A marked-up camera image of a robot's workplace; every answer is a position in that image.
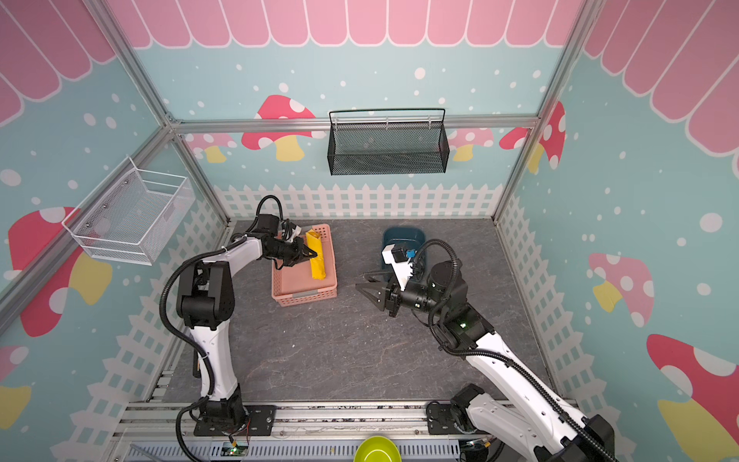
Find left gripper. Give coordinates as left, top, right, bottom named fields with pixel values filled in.
left=264, top=235, right=317, bottom=266

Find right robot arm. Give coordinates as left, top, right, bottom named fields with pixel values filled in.
left=356, top=239, right=616, bottom=461

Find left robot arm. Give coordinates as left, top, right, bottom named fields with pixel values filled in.
left=159, top=194, right=317, bottom=432

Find pink plastic basket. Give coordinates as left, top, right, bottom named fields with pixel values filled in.
left=271, top=223, right=338, bottom=307

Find teal plastic tub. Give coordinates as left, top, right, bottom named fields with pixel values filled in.
left=380, top=226, right=426, bottom=282

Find green bowl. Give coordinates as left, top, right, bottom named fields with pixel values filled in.
left=353, top=435, right=402, bottom=462

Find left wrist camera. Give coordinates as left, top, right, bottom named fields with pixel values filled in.
left=280, top=219, right=302, bottom=243

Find black mesh wall basket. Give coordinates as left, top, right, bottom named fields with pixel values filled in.
left=327, top=108, right=450, bottom=176

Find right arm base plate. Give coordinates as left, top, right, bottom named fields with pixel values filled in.
left=425, top=400, right=477, bottom=435

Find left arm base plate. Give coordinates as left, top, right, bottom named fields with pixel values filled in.
left=194, top=404, right=277, bottom=437

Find white wire wall basket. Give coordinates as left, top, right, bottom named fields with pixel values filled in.
left=62, top=158, right=196, bottom=266

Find aluminium front rail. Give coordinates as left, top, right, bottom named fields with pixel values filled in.
left=112, top=400, right=434, bottom=443

